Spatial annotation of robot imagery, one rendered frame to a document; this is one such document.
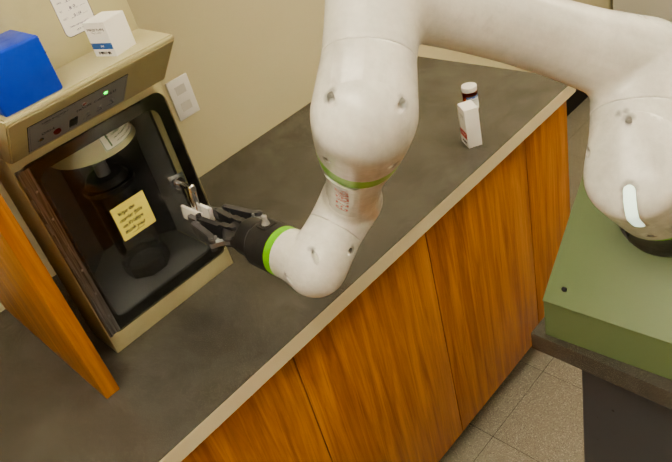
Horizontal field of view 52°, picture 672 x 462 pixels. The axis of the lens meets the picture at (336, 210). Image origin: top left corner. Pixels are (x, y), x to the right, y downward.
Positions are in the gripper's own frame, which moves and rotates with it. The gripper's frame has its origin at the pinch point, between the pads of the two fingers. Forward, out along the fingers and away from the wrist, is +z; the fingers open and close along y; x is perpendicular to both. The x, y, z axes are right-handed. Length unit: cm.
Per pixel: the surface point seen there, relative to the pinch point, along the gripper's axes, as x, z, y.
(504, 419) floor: 106, -24, -72
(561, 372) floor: 103, -30, -98
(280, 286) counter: 19.5, -10.8, -8.4
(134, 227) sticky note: -1.5, 4.3, 11.9
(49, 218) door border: -11.1, 4.3, 26.3
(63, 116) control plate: -29.4, -2.3, 20.1
